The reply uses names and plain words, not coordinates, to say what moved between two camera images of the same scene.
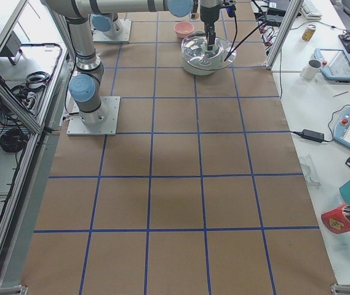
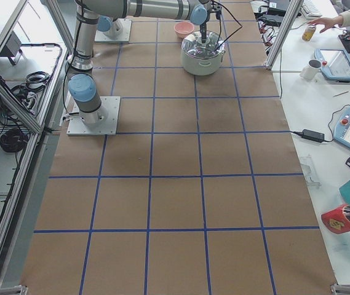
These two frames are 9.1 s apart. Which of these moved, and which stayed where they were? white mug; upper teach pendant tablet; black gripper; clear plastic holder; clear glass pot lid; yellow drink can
Moved: clear glass pot lid; black gripper
Stayed: white mug; upper teach pendant tablet; yellow drink can; clear plastic holder
